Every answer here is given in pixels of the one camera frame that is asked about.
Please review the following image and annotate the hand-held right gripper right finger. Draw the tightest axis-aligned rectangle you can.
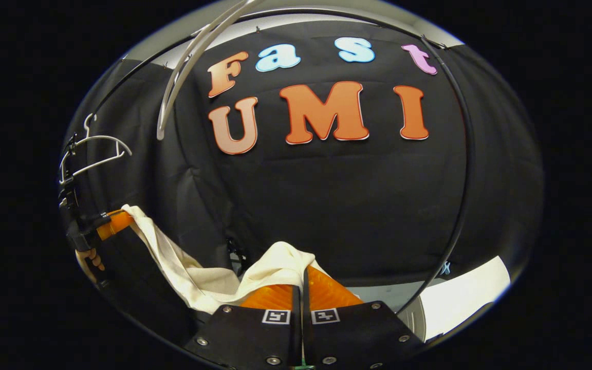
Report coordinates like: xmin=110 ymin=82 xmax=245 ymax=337
xmin=303 ymin=266 xmax=426 ymax=370

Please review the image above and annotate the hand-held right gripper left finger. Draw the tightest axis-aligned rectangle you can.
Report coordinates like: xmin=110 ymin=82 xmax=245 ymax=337
xmin=183 ymin=284 xmax=303 ymax=370

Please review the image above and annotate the cream shirt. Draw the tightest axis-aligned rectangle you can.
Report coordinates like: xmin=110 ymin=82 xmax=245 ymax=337
xmin=121 ymin=204 xmax=330 ymax=315

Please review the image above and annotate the white plastic hanger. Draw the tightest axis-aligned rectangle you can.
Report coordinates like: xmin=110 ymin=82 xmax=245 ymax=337
xmin=156 ymin=0 xmax=263 ymax=140
xmin=59 ymin=113 xmax=133 ymax=186

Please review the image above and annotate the black clothes rack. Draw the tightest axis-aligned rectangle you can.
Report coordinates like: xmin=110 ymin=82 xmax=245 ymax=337
xmin=90 ymin=5 xmax=476 ymax=315

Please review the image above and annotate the white flat board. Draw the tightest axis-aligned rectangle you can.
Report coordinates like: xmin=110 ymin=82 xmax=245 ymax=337
xmin=412 ymin=255 xmax=511 ymax=343

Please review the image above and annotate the black backdrop cloth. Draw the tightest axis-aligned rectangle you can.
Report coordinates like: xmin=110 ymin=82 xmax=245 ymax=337
xmin=60 ymin=21 xmax=543 ymax=350

